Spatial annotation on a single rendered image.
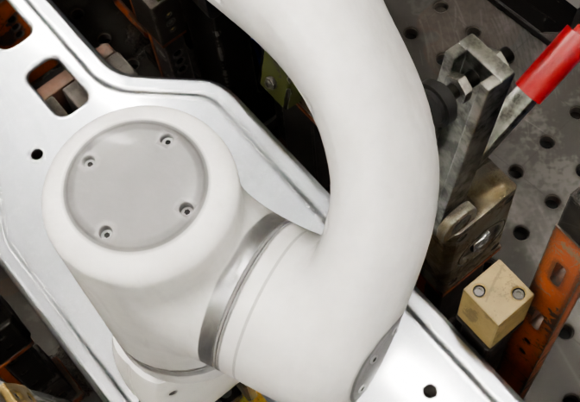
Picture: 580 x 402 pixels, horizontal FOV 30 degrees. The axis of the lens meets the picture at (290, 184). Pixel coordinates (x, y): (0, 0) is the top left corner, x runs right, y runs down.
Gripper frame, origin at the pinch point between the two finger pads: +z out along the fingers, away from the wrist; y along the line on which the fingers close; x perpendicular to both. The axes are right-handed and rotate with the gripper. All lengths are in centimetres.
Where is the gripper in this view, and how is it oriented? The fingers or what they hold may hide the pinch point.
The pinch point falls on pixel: (223, 386)
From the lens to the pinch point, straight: 74.6
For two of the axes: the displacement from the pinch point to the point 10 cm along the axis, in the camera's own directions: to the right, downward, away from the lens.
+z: 0.6, 4.3, 9.0
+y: -7.7, 5.9, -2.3
